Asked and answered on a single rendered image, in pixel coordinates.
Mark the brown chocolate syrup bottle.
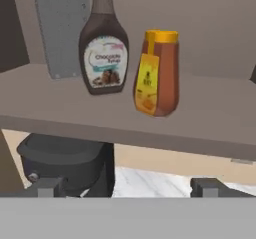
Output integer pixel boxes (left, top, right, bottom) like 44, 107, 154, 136
78, 0, 130, 96

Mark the amber honey bottle yellow cap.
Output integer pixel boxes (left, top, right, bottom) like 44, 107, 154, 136
133, 29, 180, 118

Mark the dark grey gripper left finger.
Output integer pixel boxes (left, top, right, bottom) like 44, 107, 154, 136
5, 176, 65, 198

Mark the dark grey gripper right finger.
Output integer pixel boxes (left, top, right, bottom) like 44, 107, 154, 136
190, 177, 256, 198

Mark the black coffee machine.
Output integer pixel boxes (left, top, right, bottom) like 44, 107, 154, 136
16, 132, 116, 198

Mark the taupe cabinet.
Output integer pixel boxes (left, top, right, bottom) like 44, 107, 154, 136
0, 0, 256, 196

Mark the grey cheese grater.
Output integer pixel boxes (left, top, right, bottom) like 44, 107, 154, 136
31, 0, 92, 81

